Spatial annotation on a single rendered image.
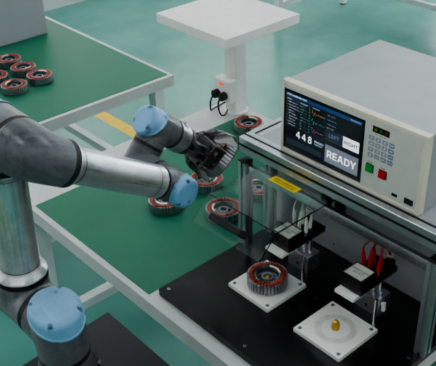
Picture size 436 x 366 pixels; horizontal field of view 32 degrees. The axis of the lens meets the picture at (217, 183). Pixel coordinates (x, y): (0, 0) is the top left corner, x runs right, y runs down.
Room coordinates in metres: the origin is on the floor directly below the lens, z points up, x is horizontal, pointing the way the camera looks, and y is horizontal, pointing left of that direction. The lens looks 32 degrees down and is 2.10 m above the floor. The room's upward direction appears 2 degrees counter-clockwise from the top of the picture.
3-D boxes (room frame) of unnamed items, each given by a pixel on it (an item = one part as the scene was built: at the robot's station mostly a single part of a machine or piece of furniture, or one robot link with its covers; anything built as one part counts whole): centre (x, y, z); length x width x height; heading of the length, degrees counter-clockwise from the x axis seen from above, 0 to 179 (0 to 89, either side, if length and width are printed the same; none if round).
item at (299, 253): (1.69, -0.24, 0.80); 0.08 x 0.05 x 0.06; 41
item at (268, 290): (1.59, -0.13, 0.80); 0.11 x 0.11 x 0.04
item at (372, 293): (1.50, -0.40, 0.80); 0.08 x 0.05 x 0.06; 41
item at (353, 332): (1.41, -0.29, 0.78); 0.15 x 0.15 x 0.01; 41
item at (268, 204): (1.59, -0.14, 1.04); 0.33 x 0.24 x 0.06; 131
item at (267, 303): (1.59, -0.13, 0.78); 0.15 x 0.15 x 0.01; 41
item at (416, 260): (1.57, -0.28, 1.03); 0.62 x 0.01 x 0.03; 41
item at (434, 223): (1.71, -0.45, 1.09); 0.68 x 0.44 x 0.05; 41
